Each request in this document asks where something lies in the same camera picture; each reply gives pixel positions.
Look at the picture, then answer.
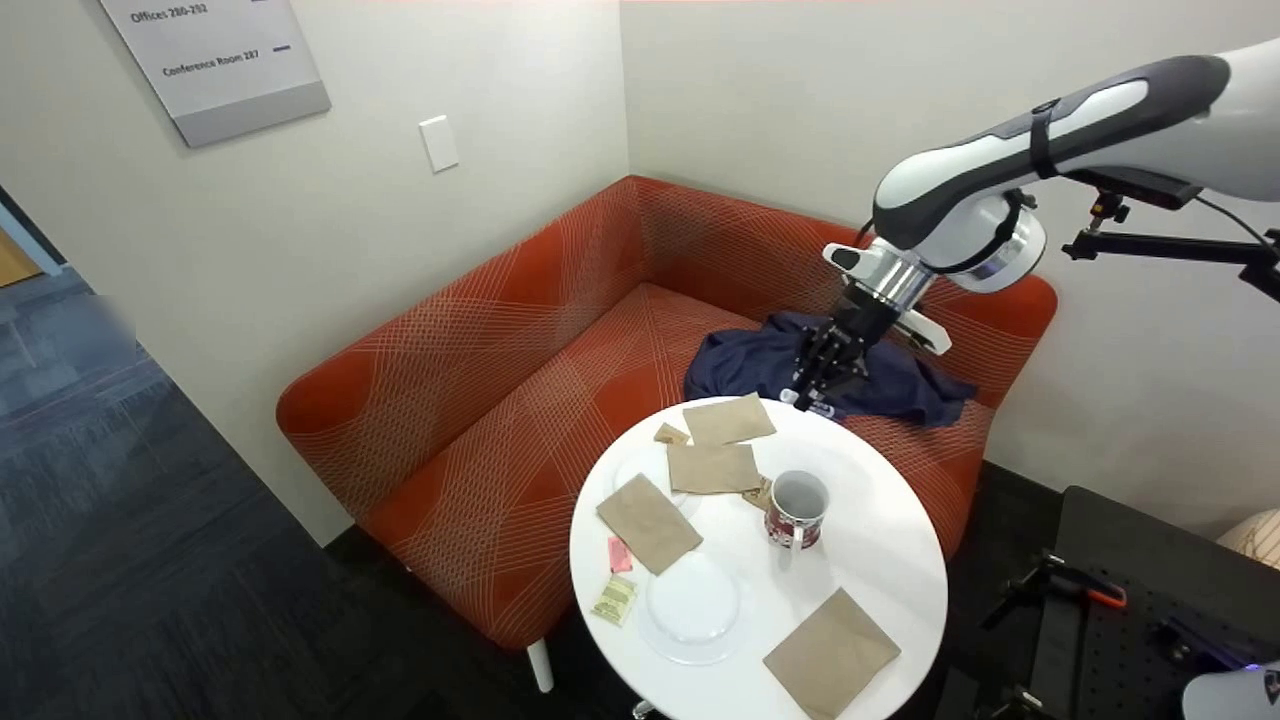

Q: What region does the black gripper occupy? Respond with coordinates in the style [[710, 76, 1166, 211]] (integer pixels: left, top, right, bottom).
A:
[[795, 301, 895, 404]]

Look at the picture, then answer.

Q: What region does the red mug white inside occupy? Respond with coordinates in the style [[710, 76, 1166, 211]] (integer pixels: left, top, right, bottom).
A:
[[761, 462, 836, 553]]

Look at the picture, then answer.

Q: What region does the blue cloth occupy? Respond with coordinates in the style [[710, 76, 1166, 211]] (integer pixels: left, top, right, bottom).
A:
[[679, 306, 979, 430]]

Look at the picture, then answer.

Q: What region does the white plate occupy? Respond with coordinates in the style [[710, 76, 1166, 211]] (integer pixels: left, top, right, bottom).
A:
[[641, 553, 743, 650]]

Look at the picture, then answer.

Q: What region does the large brown paper napkin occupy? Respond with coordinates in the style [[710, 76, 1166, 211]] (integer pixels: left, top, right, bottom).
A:
[[761, 584, 904, 720]]

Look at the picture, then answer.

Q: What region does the orange patterned sofa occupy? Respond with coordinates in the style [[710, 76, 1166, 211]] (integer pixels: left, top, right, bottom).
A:
[[274, 172, 1066, 695]]

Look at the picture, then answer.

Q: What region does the yellow green packet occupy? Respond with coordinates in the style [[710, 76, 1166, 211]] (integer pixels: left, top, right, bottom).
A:
[[587, 571, 641, 630]]

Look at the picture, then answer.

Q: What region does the black equipment stand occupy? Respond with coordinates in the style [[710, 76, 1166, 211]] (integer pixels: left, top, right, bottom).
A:
[[933, 484, 1280, 720]]

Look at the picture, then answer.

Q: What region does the white rounded machine housing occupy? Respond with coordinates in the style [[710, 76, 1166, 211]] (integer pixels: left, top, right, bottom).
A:
[[1175, 661, 1280, 720]]

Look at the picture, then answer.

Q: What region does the orange handled black clamp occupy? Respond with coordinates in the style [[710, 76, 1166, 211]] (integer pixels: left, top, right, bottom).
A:
[[983, 553, 1135, 630]]

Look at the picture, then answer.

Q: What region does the black camera tripod arm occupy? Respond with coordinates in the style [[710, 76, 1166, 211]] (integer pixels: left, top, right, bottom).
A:
[[1059, 163, 1280, 305]]

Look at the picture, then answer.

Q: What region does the white light switch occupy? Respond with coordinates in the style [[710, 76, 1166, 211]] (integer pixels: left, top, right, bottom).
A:
[[417, 110, 463, 176]]

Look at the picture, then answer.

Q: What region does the grey wall sign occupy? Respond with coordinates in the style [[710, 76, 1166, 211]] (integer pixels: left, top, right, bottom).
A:
[[96, 0, 336, 150]]

